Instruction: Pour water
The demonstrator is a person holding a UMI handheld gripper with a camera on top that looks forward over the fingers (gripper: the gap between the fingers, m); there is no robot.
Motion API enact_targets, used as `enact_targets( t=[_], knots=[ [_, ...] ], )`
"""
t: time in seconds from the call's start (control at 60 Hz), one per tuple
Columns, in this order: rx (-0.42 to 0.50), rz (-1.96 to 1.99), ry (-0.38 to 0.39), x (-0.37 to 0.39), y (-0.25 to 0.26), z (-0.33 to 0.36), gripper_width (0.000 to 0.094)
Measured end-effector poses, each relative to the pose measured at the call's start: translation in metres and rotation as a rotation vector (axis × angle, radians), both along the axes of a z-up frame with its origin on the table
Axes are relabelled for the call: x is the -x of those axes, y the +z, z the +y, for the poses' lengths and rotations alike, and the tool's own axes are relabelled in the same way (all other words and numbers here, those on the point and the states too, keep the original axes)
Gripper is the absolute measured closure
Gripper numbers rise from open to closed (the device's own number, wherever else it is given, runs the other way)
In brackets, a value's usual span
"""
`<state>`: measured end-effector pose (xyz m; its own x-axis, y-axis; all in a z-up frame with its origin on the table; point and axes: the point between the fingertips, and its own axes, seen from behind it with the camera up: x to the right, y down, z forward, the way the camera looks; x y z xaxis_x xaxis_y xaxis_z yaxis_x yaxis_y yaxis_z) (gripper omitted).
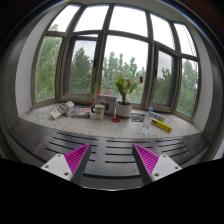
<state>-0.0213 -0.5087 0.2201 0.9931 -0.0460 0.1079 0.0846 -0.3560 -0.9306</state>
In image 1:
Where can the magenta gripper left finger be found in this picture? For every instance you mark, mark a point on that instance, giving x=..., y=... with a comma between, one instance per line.
x=70, y=166

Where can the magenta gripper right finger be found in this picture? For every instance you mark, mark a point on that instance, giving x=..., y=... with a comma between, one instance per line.
x=152, y=166

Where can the clear plastic water bottle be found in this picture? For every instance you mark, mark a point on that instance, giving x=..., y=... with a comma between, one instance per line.
x=147, y=121

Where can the yellow glue box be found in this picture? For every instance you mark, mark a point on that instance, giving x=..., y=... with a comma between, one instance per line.
x=161, y=125

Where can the black plastic grid trivet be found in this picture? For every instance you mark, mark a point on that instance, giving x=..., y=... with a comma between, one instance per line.
x=137, y=117

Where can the small blue patterned box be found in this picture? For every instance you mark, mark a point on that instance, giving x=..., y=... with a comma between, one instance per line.
x=157, y=116

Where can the dark colourful book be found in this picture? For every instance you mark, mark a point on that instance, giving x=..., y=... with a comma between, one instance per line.
x=80, y=112

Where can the red round coaster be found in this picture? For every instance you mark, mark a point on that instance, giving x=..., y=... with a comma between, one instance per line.
x=115, y=120

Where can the white printed mug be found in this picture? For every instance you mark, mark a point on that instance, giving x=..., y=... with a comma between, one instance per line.
x=98, y=110

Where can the white plant pot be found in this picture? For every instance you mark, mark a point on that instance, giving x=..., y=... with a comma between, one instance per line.
x=123, y=110

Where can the white red 3D filament box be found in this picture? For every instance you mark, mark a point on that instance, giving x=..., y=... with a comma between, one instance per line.
x=109, y=101

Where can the green plant with red flower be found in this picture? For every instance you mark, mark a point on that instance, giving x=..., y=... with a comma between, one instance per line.
x=124, y=86

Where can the white power strip with cable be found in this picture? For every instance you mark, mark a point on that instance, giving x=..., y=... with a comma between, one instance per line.
x=62, y=109

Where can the brown window frame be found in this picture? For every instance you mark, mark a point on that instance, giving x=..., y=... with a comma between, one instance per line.
x=86, y=47

